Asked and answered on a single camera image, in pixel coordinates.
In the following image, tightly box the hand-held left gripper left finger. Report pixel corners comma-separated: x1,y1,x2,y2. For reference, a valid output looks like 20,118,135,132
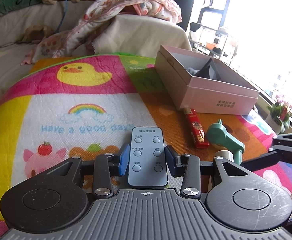
36,144,131,198

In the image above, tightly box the dark curtain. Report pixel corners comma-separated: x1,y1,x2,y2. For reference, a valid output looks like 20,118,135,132
171,0,200,33

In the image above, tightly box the black cylinder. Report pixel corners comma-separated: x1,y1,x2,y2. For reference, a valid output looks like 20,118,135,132
195,58,214,77

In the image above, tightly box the colourful cartoon play mat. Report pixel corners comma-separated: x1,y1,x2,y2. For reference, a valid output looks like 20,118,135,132
0,52,292,240

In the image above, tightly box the floral blanket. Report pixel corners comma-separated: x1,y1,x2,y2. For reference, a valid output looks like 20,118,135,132
21,0,183,65

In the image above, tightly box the green handheld fan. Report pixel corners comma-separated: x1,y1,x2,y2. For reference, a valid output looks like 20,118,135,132
207,119,245,163

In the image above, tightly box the grey remote control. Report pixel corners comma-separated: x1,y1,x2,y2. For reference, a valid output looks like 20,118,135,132
128,127,168,187

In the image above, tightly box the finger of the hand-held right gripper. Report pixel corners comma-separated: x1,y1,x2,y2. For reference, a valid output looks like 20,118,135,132
272,132,292,147
240,145,292,172

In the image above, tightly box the balcony storage rack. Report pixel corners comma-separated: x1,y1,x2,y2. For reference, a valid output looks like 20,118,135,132
187,21,239,58

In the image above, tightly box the potted flowering plant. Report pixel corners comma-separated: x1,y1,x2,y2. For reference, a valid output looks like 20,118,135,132
266,89,292,134

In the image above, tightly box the red lighter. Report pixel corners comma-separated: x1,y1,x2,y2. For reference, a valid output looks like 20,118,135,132
183,107,210,149

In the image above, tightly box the cream armrest cover cloth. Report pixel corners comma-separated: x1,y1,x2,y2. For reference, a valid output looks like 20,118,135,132
93,14,193,55

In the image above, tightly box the pink cardboard box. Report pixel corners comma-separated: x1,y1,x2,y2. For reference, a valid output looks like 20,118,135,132
155,44,260,115

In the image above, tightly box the beige sofa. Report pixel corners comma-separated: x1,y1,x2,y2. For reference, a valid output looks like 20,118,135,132
0,0,193,110

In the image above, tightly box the blue cable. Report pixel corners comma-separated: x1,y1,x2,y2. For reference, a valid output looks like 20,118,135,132
55,0,69,34

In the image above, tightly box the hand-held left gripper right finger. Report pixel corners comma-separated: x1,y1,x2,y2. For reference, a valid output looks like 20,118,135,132
165,145,264,201

